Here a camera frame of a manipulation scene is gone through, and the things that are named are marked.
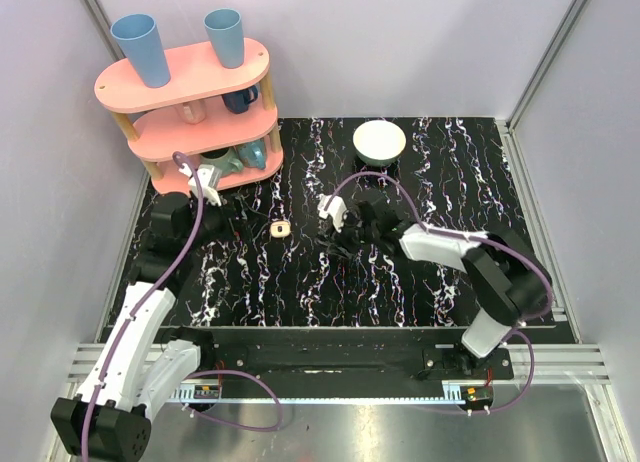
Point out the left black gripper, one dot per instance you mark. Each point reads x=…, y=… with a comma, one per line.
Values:
x=226, y=214

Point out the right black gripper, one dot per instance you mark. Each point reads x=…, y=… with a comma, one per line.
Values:
x=340, y=239

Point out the white earbud charging case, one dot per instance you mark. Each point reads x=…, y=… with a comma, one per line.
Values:
x=280, y=229

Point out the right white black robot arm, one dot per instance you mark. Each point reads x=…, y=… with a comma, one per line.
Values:
x=510, y=283

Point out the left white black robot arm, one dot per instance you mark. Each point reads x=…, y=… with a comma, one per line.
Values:
x=110, y=416

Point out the green glazed mug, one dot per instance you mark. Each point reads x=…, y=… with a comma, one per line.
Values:
x=226, y=159

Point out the light blue butterfly mug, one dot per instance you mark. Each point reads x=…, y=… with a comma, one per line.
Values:
x=253, y=154

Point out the black marble pattern mat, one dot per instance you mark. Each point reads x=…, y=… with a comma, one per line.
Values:
x=453, y=173

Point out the cream white bowl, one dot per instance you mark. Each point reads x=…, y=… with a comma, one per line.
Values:
x=379, y=143

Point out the pink three-tier shelf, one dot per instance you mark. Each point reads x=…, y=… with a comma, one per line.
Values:
x=150, y=120

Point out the pink mug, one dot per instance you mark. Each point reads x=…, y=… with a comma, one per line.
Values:
x=193, y=112

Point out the dark blue mug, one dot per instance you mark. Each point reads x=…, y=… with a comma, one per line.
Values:
x=238, y=102

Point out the right light blue tumbler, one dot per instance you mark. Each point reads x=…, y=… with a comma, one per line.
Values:
x=225, y=31

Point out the light blue tumbler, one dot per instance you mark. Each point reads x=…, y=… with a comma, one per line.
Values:
x=225, y=31
x=138, y=37

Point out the left light blue tumbler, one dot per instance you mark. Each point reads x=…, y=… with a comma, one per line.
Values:
x=138, y=37

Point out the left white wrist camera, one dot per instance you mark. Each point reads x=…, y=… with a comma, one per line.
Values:
x=209, y=177

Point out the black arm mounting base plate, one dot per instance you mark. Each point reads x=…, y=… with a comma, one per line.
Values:
x=432, y=352

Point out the slotted white cable duct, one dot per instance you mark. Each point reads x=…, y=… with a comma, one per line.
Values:
x=238, y=392

